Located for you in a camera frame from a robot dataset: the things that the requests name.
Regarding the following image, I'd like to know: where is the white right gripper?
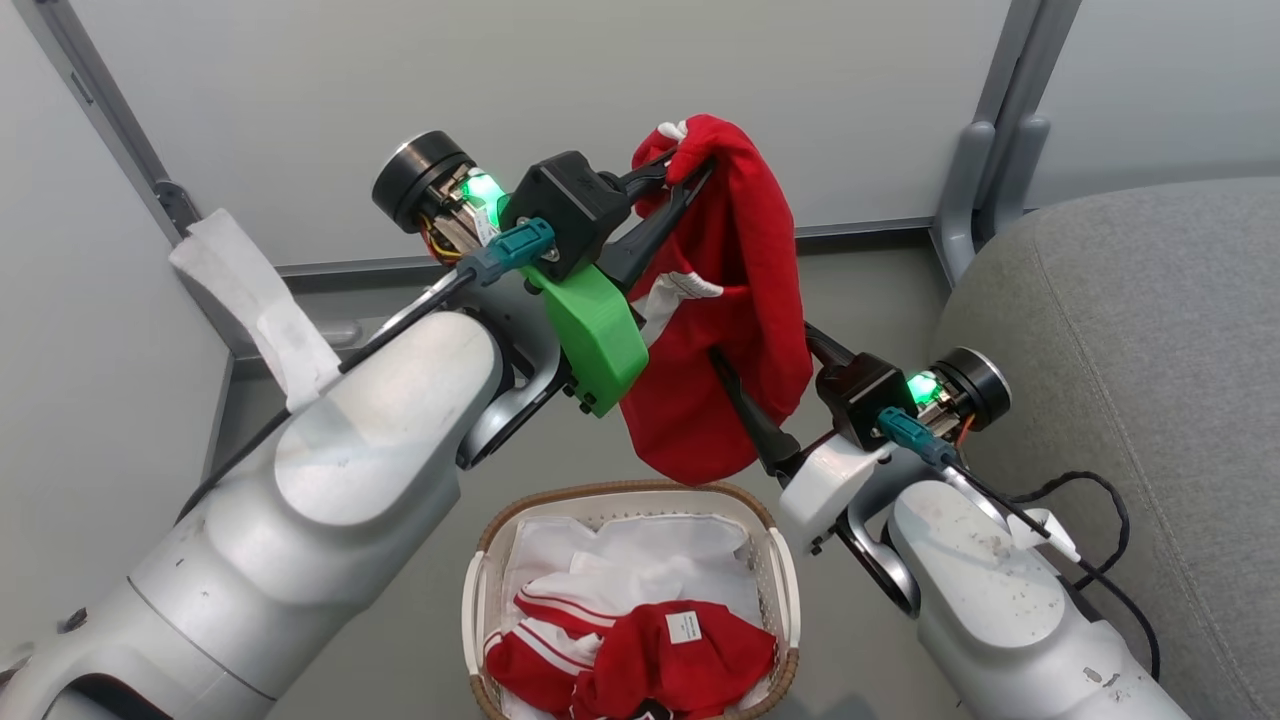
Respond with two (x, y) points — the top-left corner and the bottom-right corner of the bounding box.
(708, 320), (891, 556)

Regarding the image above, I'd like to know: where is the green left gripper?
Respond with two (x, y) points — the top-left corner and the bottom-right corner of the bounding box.
(520, 150), (714, 419)

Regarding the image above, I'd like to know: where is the plain red garment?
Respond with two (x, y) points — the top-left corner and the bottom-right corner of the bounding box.
(618, 113), (816, 487)

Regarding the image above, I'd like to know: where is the red garment with square label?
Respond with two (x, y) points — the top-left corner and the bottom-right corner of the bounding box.
(570, 598), (779, 720)

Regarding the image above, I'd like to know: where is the white wicker-rimmed laundry basket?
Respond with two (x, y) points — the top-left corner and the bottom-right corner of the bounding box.
(460, 480), (803, 720)

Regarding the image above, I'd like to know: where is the white basket liner cloth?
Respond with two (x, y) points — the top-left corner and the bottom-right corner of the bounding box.
(498, 512), (766, 720)

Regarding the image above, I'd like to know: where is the small white fabric tag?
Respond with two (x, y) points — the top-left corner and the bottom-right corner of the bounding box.
(1008, 507), (1083, 563)

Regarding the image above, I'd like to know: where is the grey fabric sofa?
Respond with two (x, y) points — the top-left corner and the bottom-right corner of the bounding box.
(930, 178), (1280, 720)

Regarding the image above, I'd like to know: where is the large white fabric tag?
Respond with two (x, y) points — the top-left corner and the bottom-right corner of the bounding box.
(168, 208), (343, 413)

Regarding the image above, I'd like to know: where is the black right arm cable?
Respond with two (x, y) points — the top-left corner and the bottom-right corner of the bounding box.
(878, 405), (1163, 681)

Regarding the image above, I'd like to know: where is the grey partition foot bracket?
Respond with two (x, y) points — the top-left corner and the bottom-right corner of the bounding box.
(300, 318), (365, 349)

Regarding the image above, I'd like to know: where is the thick grey partition post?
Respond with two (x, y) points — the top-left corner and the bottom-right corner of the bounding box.
(928, 0), (1083, 289)

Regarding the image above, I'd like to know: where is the thin grey partition post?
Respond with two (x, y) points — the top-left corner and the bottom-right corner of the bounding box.
(15, 0), (203, 246)

